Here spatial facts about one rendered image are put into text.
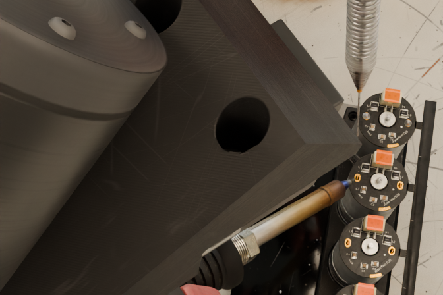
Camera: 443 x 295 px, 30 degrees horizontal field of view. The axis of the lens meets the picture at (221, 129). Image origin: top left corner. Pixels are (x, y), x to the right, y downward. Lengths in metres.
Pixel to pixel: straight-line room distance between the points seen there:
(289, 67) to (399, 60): 0.29
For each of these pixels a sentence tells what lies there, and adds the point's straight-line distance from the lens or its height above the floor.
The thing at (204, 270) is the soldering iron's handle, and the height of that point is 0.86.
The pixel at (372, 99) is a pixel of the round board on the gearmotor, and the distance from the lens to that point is 0.36.
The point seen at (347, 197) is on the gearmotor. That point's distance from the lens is 0.36.
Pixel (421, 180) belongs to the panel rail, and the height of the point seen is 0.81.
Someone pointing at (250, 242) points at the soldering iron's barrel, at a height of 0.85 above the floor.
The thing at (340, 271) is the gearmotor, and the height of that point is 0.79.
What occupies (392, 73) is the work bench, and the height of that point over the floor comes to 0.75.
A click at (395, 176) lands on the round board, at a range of 0.35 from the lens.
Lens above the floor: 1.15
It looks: 71 degrees down
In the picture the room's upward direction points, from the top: 3 degrees counter-clockwise
